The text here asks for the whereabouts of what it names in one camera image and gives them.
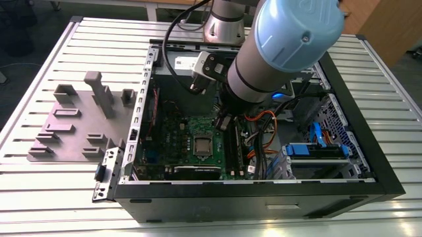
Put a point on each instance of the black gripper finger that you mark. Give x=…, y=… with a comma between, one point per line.
x=222, y=123

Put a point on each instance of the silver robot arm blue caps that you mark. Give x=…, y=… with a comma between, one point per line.
x=250, y=61

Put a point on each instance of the black RAM slot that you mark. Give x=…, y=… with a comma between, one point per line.
x=239, y=148
x=229, y=148

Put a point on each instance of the grey power supply unit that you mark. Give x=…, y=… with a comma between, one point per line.
x=178, y=98

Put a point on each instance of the green motherboard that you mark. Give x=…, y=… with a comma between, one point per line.
x=174, y=148

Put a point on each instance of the black graphics card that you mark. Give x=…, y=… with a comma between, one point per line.
x=197, y=172

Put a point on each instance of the hard disk in blue carrier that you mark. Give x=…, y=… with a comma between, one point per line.
x=298, y=149

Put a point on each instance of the blue expansion slot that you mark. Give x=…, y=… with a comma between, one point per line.
x=153, y=158

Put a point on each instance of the grey metal disk bay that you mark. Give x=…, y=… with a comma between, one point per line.
x=318, y=161

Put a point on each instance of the black open PC case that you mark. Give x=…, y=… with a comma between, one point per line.
x=230, y=205

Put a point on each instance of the grey plastic parts rack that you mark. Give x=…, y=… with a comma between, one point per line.
x=86, y=128

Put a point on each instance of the blue video port connector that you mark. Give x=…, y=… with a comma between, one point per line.
x=99, y=172

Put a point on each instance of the wooden cabinet panel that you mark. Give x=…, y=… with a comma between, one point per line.
x=389, y=24

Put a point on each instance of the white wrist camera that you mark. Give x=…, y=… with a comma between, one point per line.
x=201, y=64

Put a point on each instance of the grey metal card bracket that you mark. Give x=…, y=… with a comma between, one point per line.
x=110, y=158

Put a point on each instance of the white desk frame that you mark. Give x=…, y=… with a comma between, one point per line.
x=151, y=12

